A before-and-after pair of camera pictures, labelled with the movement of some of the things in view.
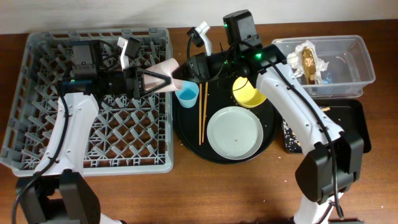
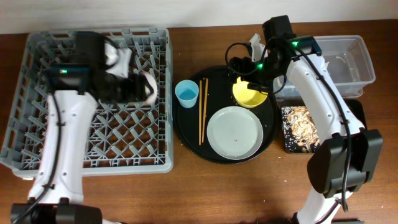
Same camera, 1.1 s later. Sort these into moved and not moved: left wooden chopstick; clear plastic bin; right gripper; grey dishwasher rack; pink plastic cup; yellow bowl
Moved: right gripper; pink plastic cup
Not moved: grey dishwasher rack; yellow bowl; clear plastic bin; left wooden chopstick
